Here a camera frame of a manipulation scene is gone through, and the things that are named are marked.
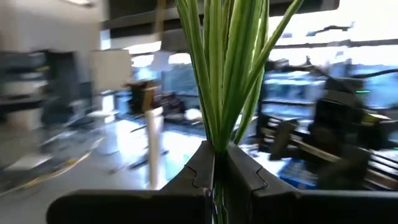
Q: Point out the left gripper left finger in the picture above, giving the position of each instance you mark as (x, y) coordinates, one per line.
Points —
(186, 202)

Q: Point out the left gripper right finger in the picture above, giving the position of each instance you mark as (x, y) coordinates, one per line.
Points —
(280, 208)

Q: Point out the red artificial flower bunch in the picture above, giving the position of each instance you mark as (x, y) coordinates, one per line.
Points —
(230, 77)

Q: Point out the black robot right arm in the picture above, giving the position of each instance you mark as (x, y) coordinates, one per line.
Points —
(342, 168)

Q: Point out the white round pillar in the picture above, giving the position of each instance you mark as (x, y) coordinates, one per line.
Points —
(154, 149)

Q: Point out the white whiteboard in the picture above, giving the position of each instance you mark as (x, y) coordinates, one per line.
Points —
(110, 70)

